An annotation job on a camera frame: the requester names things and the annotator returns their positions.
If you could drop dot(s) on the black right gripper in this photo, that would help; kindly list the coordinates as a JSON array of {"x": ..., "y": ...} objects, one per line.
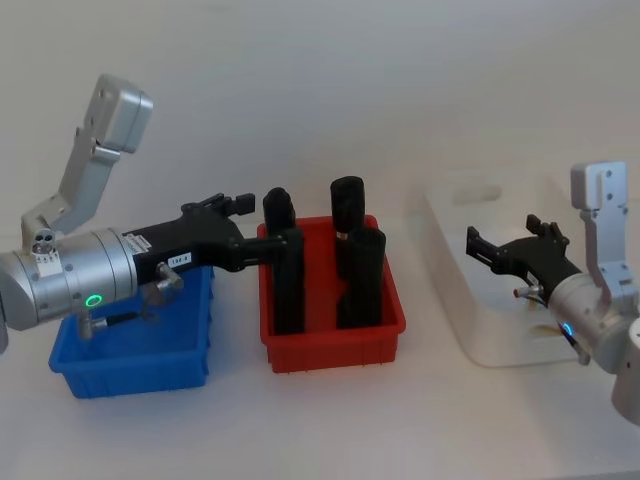
[{"x": 535, "y": 265}]

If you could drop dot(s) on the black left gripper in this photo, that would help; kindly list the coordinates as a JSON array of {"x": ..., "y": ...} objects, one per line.
[{"x": 165, "y": 245}]

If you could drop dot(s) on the black cylinder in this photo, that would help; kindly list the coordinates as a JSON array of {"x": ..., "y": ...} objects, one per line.
[
  {"x": 289, "y": 300},
  {"x": 362, "y": 280},
  {"x": 278, "y": 210},
  {"x": 346, "y": 200}
]

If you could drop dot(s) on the white plastic bin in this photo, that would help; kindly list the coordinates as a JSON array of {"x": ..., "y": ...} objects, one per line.
[{"x": 500, "y": 330}]

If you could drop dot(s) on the red plastic bin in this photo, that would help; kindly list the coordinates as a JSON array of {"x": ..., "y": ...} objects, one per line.
[{"x": 330, "y": 350}]

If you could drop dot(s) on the blue plastic bin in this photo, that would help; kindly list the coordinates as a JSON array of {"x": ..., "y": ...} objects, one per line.
[{"x": 135, "y": 365}]

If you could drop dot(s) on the white table cloth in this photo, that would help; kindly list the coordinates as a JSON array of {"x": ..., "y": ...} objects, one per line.
[{"x": 320, "y": 425}]

